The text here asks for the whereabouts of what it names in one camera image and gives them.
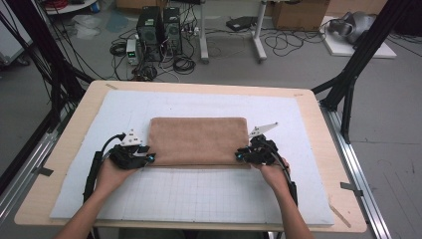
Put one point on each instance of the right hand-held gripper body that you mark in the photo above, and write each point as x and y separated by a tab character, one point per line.
265	152

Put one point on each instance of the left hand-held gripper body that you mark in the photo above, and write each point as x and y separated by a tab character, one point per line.
126	157

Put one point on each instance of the brown towel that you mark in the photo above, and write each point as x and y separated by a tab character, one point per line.
199	141

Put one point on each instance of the person's left hand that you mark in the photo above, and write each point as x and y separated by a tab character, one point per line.
111	176

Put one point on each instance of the person's right hand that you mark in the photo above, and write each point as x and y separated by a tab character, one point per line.
275	176

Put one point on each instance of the white grid mat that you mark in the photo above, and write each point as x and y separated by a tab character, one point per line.
272	106

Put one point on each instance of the grey tape piece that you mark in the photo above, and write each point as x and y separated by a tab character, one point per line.
43	171
351	188

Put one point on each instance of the long tan tape strip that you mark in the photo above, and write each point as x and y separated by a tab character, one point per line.
340	215

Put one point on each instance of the white power supply unit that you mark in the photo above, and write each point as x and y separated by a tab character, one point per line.
132	51

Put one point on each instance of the large black computer tower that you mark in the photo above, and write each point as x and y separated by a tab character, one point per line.
149	30

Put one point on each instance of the slim black computer tower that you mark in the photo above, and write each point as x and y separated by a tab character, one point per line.
172	30

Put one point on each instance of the black flat device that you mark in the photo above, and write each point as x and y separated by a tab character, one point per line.
241	23

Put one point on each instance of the white floor board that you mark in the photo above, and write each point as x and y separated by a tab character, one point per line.
341	48

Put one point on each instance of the cardboard box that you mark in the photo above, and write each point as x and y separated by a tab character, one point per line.
298	15

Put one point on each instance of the grey rounded device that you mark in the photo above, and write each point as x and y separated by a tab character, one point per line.
355	25

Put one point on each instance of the round white table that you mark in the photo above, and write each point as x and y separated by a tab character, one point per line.
69	7

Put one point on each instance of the aluminium rail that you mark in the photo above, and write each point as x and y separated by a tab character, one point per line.
348	156
33	159

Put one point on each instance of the white desk frame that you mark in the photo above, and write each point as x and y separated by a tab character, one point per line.
203	33

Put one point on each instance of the black metal frame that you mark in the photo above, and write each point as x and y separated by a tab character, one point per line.
366	49
36	33

